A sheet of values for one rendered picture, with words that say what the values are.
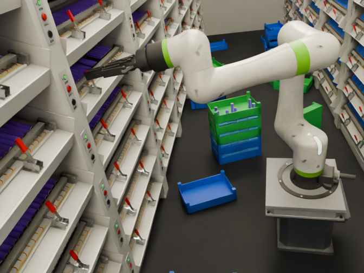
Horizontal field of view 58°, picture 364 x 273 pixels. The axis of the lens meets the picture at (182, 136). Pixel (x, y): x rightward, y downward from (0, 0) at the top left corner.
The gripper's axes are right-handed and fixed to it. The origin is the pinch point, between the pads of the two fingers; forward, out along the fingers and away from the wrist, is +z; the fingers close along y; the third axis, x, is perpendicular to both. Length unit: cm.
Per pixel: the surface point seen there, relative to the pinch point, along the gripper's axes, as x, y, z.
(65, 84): 5.0, -21.3, -1.3
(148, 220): -85, 14, 15
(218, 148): -90, 76, -19
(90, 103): -7.5, -7.7, 2.4
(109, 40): 0.5, 44.4, 9.8
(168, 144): -85, 84, 16
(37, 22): 22.3, -23.9, -3.8
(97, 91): -6.1, -1.0, 1.8
